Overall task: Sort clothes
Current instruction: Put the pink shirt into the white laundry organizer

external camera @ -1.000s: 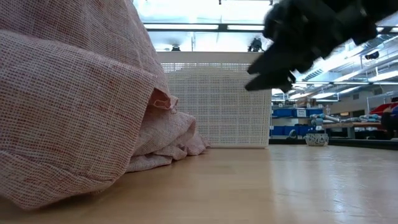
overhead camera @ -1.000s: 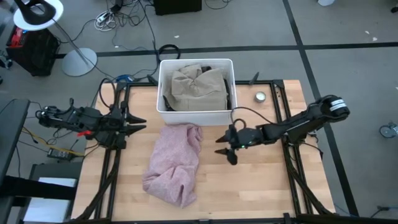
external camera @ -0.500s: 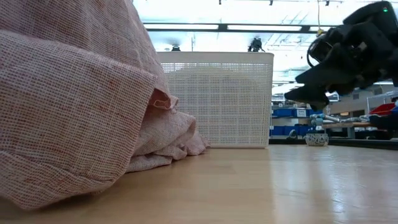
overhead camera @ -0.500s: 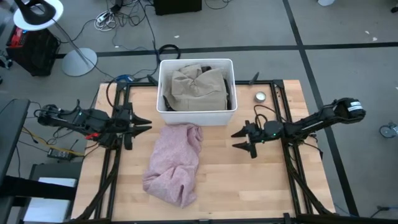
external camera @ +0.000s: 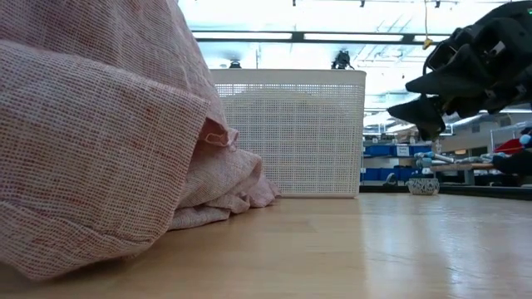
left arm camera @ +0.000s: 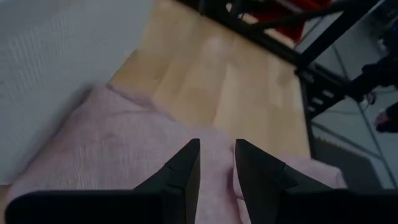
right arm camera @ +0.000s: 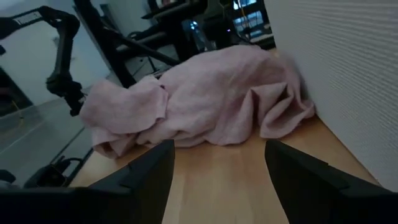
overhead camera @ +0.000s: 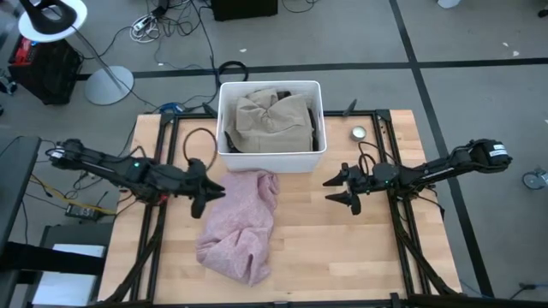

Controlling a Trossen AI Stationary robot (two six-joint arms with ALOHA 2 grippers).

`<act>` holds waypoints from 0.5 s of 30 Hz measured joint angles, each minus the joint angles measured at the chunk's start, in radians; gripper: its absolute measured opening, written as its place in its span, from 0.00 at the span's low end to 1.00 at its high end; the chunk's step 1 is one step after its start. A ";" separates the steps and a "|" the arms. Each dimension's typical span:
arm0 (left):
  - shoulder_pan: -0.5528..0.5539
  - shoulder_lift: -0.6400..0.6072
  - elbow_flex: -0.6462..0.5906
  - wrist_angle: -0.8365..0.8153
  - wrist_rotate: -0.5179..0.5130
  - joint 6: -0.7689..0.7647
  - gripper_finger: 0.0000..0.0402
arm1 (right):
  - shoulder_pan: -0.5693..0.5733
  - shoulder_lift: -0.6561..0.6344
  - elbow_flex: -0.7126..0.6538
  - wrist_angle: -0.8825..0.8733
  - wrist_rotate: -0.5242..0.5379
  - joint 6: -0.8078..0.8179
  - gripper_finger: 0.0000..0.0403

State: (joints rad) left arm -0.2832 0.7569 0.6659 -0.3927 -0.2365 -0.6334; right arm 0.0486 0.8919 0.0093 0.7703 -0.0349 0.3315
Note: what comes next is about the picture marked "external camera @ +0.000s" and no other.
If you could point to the white perforated plastic basket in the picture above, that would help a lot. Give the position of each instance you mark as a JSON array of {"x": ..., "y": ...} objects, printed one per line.
[{"x": 299, "y": 133}]

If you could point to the red cloth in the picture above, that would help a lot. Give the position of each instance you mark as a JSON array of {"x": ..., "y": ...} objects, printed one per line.
[{"x": 509, "y": 146}]

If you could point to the small black ceiling device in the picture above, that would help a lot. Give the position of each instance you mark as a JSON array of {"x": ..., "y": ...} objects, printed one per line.
[{"x": 234, "y": 65}]

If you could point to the black aluminium table frame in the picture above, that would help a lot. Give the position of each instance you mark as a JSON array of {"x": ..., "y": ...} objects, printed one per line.
[{"x": 478, "y": 192}]

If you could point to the blue storage bin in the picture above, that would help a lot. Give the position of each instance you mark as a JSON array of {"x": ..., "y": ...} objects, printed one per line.
[
  {"x": 378, "y": 150},
  {"x": 374, "y": 173}
]

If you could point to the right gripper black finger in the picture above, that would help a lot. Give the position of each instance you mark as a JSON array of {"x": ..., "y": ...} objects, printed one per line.
[
  {"x": 424, "y": 114},
  {"x": 453, "y": 74}
]

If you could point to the wooden background table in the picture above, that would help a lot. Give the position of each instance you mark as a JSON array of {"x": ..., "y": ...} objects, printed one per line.
[{"x": 461, "y": 167}]

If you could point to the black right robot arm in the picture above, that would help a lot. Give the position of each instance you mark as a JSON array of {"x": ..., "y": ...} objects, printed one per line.
[{"x": 521, "y": 10}]

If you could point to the pink woven garment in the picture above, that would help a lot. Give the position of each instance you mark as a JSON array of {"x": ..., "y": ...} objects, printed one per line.
[{"x": 104, "y": 145}]

